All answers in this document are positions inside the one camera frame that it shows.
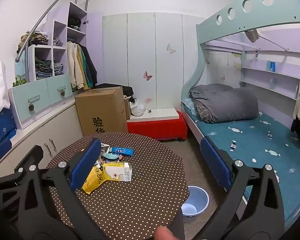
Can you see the white wall shelf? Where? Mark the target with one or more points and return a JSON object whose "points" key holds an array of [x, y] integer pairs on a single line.
{"points": [[270, 76]]}

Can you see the white wardrobe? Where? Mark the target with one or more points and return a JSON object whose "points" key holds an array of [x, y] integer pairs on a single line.
{"points": [[140, 55]]}

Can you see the dark folded clothes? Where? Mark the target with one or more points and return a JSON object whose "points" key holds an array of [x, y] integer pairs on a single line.
{"points": [[74, 23]]}

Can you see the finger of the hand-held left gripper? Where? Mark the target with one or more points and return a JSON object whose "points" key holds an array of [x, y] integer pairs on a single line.
{"points": [[31, 155], [1, 148]]}

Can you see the stair shelf cabinet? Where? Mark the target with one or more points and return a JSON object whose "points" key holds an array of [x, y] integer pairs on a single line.
{"points": [[40, 21]]}

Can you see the green hanging jacket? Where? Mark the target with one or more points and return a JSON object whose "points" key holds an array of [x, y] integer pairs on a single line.
{"points": [[85, 67]]}

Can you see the yellow snack packet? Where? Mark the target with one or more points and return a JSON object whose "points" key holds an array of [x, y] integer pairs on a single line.
{"points": [[92, 182]]}

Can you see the white and yellow milk carton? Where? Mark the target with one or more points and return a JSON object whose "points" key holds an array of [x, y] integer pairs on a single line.
{"points": [[117, 172]]}

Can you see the grey duvet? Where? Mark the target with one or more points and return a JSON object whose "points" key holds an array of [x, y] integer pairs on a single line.
{"points": [[227, 102]]}

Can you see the black cloth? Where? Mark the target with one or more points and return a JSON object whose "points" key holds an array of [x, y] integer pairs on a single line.
{"points": [[126, 90]]}

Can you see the blue bag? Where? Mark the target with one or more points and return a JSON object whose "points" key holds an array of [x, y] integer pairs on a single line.
{"points": [[2, 127]]}

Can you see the cream hanging jacket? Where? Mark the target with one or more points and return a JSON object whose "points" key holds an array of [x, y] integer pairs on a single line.
{"points": [[73, 65]]}

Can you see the pink butterfly sticker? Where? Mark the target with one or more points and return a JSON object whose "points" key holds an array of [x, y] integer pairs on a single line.
{"points": [[147, 76]]}

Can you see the green grey folded clothes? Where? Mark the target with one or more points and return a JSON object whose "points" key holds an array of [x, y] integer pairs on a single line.
{"points": [[43, 67]]}

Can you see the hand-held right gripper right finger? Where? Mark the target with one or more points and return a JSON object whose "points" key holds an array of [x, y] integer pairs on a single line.
{"points": [[215, 161]]}

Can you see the light blue bunk bed frame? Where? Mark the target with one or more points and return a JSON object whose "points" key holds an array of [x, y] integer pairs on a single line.
{"points": [[240, 15]]}

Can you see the light blue drawer unit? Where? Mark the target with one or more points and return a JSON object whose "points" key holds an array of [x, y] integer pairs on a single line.
{"points": [[40, 92]]}

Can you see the blue plaid pillow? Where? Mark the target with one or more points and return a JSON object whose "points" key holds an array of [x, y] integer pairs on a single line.
{"points": [[188, 105]]}

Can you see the black hanging jacket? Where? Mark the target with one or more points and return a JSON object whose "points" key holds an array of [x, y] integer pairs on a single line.
{"points": [[91, 65]]}

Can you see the white cubby shelf unit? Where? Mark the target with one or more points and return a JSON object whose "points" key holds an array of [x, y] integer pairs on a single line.
{"points": [[60, 30]]}

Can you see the grey butterfly sticker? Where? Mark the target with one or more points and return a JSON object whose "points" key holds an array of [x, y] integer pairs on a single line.
{"points": [[170, 48]]}

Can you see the large cardboard box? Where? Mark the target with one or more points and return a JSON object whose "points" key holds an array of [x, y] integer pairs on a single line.
{"points": [[100, 110]]}

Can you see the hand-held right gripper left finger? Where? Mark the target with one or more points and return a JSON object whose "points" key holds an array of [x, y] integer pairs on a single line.
{"points": [[86, 165]]}

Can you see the white plastic bag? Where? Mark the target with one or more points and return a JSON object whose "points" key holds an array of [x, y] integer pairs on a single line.
{"points": [[137, 108]]}

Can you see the faded pink sticker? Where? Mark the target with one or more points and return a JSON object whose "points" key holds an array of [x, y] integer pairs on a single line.
{"points": [[148, 100]]}

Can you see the olive folded clothes pile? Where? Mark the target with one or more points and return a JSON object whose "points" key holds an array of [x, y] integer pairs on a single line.
{"points": [[35, 38]]}

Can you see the small blue box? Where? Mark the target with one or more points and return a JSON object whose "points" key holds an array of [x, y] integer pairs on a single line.
{"points": [[271, 66]]}

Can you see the brown polka dot tablecloth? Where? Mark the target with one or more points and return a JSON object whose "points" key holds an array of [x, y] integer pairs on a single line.
{"points": [[130, 205]]}

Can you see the small green plant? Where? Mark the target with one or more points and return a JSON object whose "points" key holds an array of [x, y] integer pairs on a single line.
{"points": [[19, 83]]}

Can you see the person's right hand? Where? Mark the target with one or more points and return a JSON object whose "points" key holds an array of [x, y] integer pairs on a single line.
{"points": [[165, 233]]}

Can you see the red storage bench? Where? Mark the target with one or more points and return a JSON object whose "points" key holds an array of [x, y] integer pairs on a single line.
{"points": [[157, 130]]}

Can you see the blue tissue pack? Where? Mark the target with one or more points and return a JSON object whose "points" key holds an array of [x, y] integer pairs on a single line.
{"points": [[122, 151]]}

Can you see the grey hanging pouch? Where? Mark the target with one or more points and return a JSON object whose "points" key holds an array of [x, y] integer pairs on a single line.
{"points": [[251, 35]]}

